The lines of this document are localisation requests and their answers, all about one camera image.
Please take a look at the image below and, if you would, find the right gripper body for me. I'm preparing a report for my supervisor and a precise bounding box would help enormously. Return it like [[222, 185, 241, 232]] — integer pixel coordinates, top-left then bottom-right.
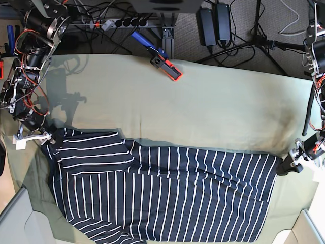
[[16, 126, 56, 145]]

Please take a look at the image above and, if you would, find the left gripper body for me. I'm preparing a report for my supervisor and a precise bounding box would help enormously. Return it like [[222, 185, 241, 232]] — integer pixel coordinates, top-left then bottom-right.
[[289, 132, 324, 167]]

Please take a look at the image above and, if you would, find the navy white striped T-shirt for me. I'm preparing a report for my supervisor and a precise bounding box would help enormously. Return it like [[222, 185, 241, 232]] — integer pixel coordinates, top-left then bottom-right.
[[41, 128, 281, 243]]

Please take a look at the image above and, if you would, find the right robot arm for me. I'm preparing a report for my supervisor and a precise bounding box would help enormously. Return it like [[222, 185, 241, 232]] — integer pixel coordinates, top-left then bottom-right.
[[1, 1, 71, 150]]

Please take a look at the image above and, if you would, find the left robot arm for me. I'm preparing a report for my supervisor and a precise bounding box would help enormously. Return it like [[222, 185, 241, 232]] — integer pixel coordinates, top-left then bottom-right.
[[274, 1, 324, 176]]

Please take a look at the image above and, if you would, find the grey bin right corner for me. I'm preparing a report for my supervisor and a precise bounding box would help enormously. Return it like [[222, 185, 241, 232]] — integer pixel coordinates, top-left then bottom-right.
[[272, 209, 324, 244]]

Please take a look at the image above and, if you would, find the grey bin corner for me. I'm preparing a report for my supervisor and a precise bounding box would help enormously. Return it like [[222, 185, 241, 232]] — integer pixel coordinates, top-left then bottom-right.
[[272, 209, 324, 244], [1, 188, 55, 243]]

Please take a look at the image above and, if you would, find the grey bin left corner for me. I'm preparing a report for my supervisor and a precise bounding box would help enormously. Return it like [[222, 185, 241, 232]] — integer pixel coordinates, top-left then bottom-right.
[[1, 188, 55, 243]]

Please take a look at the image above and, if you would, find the blue clamp at left edge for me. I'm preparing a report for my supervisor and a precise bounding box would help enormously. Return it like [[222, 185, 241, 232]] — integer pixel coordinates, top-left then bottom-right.
[[7, 25, 15, 55]]

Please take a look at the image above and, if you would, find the black tripod stand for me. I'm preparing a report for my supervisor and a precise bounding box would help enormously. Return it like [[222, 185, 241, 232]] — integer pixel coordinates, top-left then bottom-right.
[[196, 1, 307, 76]]

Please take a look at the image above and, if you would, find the green table cloth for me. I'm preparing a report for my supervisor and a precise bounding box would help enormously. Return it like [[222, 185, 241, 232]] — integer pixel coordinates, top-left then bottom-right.
[[1, 54, 318, 243]]

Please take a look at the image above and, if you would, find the grey power strip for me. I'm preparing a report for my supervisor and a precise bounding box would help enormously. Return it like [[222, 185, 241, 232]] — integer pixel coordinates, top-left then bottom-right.
[[85, 17, 150, 31]]

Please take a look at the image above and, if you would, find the blue orange black clamp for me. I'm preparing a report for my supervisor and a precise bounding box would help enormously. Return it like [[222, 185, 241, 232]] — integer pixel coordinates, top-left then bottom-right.
[[132, 30, 182, 82]]

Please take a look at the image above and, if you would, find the black power adapter right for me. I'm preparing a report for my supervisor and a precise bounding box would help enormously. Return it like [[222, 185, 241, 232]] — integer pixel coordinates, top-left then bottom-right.
[[215, 3, 231, 49]]

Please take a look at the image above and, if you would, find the black power adapter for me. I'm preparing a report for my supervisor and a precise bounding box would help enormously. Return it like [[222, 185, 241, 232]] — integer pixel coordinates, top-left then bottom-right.
[[196, 8, 217, 46], [215, 3, 231, 49]]

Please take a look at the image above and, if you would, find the black power adapter left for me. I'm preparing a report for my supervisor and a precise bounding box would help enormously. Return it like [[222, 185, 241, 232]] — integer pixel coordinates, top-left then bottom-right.
[[196, 8, 217, 46]]

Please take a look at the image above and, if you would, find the dark monitor base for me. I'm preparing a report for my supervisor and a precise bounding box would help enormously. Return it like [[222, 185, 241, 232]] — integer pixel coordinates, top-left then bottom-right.
[[129, 0, 203, 13]]

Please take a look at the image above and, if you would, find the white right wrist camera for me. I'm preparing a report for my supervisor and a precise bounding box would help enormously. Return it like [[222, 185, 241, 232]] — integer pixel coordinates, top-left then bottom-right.
[[12, 134, 28, 150]]

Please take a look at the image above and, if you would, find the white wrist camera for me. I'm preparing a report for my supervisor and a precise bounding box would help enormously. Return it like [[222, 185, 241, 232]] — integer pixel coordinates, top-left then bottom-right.
[[313, 166, 325, 183], [12, 134, 28, 150]]

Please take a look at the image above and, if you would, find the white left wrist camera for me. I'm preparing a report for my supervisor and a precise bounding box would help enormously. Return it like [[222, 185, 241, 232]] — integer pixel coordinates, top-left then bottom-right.
[[313, 166, 325, 183]]

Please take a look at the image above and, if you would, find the white cable on floor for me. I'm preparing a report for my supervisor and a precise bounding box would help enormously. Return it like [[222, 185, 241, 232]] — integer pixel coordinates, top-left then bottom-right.
[[278, 0, 307, 36]]

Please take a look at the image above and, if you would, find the aluminium table frame rail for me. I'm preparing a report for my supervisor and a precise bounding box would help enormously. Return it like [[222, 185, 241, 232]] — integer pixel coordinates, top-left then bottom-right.
[[150, 12, 178, 59]]

